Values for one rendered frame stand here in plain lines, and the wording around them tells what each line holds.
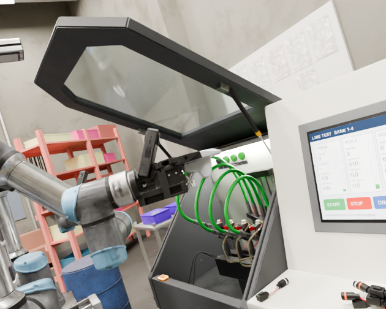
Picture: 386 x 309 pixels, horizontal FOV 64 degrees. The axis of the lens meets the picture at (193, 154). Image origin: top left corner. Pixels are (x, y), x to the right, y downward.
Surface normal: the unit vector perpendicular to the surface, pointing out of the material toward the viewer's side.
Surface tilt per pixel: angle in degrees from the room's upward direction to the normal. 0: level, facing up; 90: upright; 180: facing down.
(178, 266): 90
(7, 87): 90
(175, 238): 90
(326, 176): 76
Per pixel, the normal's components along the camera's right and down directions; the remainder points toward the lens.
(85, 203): 0.05, -0.01
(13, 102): 0.46, -0.14
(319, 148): -0.82, 0.01
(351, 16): -0.83, 0.27
